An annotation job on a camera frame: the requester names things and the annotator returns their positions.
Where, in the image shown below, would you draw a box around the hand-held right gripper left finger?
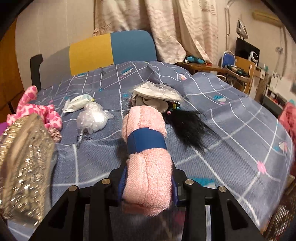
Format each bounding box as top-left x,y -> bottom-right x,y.
43,167 -> 127,241

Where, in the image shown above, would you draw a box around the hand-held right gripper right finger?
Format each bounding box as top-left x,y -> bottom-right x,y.
172,171 -> 265,241

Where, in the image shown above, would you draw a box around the pink towel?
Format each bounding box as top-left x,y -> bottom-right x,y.
121,105 -> 177,217

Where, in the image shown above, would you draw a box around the black wig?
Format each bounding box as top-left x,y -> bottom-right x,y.
162,104 -> 215,151

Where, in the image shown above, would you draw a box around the bunch of colourful hair ties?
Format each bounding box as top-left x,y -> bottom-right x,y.
166,103 -> 181,115

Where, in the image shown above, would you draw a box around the grey white knitted socks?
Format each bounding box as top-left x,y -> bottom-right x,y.
132,95 -> 169,113

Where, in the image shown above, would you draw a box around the white cloth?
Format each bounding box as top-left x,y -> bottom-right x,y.
133,81 -> 184,102

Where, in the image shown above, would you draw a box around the crumpled clear plastic bag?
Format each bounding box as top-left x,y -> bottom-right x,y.
76,102 -> 114,133

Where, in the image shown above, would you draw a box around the pink satin scrunchie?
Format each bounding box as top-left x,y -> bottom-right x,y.
48,127 -> 62,143

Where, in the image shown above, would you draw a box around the blue checked blanket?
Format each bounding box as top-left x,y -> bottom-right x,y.
5,61 -> 295,241

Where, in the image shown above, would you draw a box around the wet wipes pack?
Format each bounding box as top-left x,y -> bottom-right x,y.
62,94 -> 95,113

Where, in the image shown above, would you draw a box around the silver ornate tissue box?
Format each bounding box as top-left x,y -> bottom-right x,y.
0,113 -> 56,226

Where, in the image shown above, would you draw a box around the rattan chair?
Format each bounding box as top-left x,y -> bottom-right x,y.
264,185 -> 296,241

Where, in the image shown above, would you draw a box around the pink spotted plush toy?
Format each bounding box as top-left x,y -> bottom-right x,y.
6,86 -> 63,130

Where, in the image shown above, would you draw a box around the wooden desk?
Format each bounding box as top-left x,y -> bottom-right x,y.
174,61 -> 255,95

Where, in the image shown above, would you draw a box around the tricolour headboard cushion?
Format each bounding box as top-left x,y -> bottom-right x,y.
39,30 -> 158,90

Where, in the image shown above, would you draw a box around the blue swim goggles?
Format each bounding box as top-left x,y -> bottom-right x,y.
185,55 -> 206,65

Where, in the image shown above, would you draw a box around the pink fabric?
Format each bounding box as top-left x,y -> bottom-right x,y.
277,102 -> 296,137

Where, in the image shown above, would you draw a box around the blue folding chair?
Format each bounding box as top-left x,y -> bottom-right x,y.
218,50 -> 236,70

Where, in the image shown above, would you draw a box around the white round fan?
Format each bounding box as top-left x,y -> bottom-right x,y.
248,51 -> 259,66

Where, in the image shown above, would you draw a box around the wooden wardrobe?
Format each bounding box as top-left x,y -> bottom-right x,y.
0,23 -> 23,116

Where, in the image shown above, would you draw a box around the black monitor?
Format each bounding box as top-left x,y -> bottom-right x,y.
235,38 -> 260,61

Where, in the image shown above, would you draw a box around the printed cream curtain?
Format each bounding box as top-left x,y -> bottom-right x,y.
92,0 -> 219,64

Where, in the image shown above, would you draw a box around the steam iron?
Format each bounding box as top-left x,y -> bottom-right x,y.
236,20 -> 249,39

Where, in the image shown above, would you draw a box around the wall air conditioner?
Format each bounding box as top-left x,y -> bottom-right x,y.
252,10 -> 280,26

